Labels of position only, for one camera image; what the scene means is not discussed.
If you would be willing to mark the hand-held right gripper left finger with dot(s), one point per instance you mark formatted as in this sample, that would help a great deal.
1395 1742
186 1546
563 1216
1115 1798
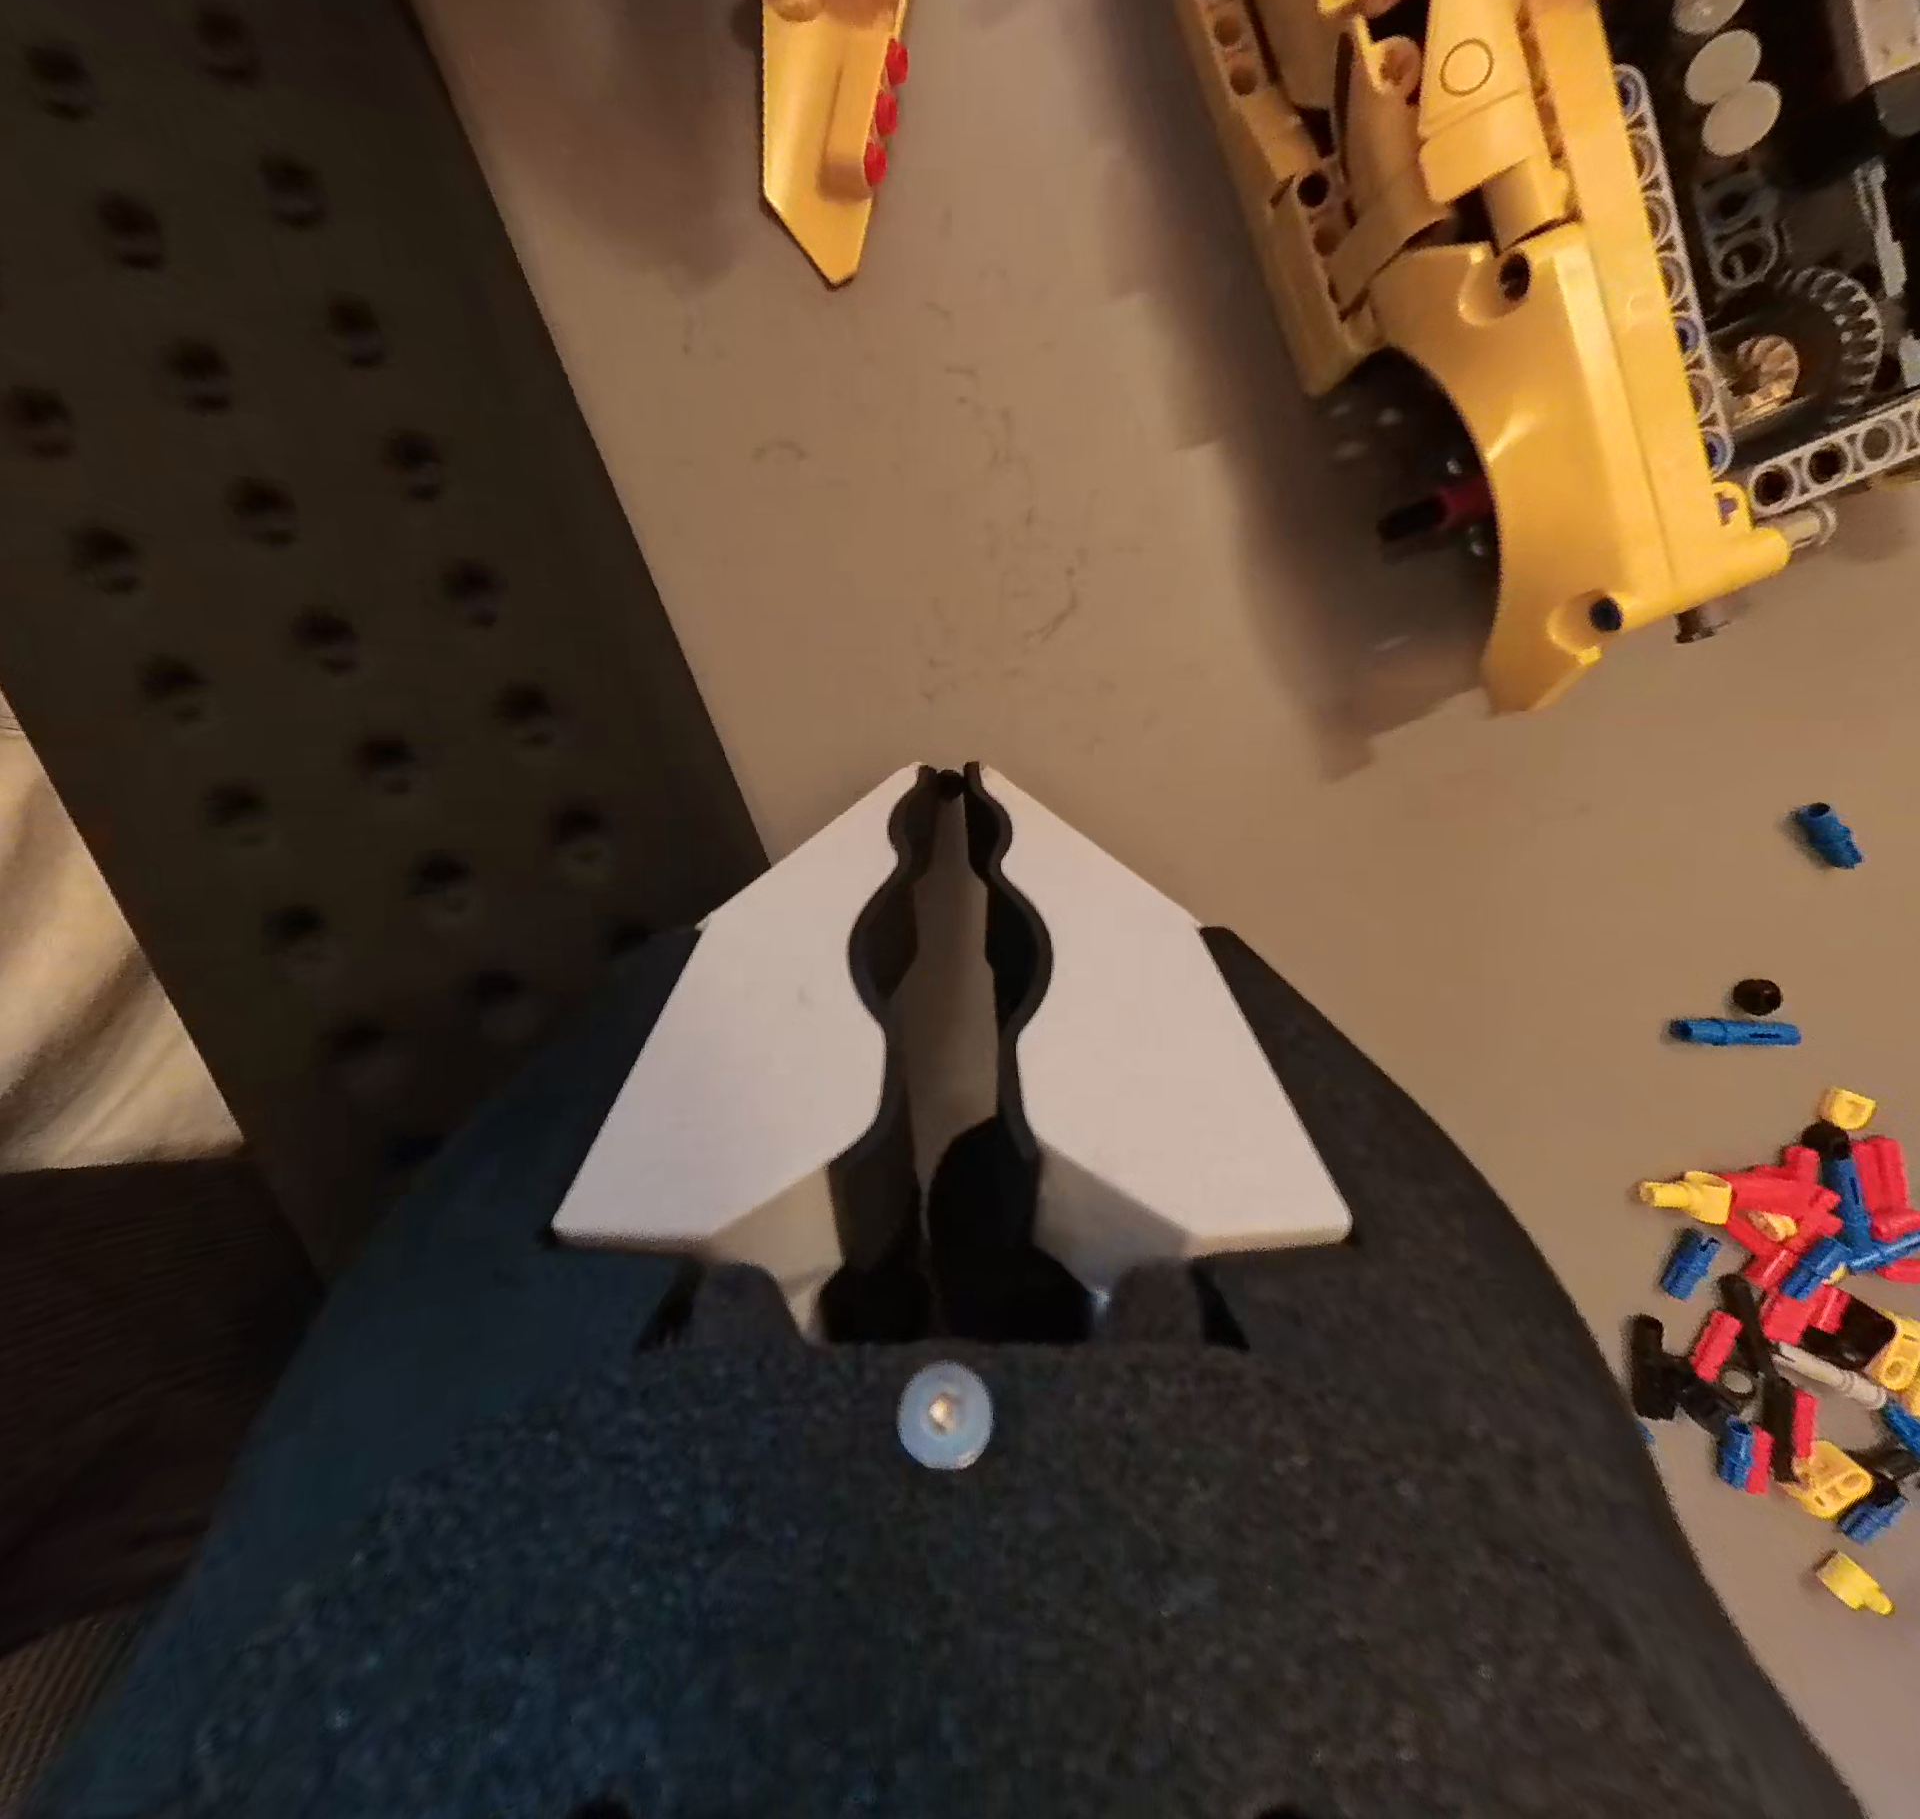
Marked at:
719 1070

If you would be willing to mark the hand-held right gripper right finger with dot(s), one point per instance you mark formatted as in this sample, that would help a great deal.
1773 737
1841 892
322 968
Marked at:
1170 1070

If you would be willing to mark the yellow panel with red pins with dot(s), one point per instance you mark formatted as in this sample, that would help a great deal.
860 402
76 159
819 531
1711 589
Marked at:
818 124

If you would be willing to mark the grey desk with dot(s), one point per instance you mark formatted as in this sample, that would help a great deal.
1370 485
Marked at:
975 499

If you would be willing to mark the long blue pin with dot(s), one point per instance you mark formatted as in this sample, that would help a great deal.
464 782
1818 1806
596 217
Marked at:
1731 1032

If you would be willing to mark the black round bush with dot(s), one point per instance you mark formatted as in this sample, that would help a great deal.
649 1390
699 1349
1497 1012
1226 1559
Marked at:
1757 995

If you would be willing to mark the pile of small colourful pins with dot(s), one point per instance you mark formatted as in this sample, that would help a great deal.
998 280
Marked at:
1800 1250

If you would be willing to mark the short blue pin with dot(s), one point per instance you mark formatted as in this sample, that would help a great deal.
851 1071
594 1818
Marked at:
1830 837

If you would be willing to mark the dark perforated panel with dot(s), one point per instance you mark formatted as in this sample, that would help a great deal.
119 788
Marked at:
300 499

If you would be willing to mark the yellow brick car model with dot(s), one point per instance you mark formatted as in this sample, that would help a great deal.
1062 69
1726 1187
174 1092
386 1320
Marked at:
1574 348

